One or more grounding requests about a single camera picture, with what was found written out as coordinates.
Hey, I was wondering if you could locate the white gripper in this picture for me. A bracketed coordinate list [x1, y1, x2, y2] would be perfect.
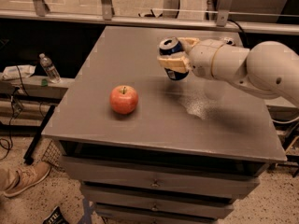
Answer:
[158, 37, 224, 79]

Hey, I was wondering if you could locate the blue pepsi can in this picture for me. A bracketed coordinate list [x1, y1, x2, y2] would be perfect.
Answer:
[158, 37, 189, 81]

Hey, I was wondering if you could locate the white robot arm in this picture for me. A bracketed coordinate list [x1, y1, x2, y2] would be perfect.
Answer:
[157, 37, 299, 106]

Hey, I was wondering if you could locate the orange soda can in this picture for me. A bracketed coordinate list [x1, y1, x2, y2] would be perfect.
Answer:
[222, 36, 235, 46]

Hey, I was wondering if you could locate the red apple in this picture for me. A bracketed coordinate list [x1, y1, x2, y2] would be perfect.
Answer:
[109, 85, 138, 115]

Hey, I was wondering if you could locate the grey drawer cabinet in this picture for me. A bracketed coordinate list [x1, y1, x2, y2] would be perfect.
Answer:
[43, 27, 285, 224]

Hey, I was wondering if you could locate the metal window railing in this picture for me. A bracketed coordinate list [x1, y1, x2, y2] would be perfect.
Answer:
[0, 0, 299, 35]

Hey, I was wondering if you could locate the clear plastic water bottle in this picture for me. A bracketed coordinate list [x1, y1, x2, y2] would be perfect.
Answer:
[39, 53, 61, 83]

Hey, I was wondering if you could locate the low grey side bench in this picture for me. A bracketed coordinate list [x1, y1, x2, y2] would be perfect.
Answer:
[0, 76, 75, 165]

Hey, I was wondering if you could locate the white crumpled cloth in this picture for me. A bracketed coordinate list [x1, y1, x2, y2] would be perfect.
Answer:
[2, 64, 36, 80]

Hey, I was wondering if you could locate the black printed bag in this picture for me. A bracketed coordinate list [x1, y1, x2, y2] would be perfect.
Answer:
[42, 206, 69, 224]

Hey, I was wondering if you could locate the tan sneaker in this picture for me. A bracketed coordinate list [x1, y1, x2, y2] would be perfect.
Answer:
[1, 161, 50, 198]

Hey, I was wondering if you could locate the black cable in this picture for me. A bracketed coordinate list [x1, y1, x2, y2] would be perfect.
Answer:
[0, 64, 29, 161]

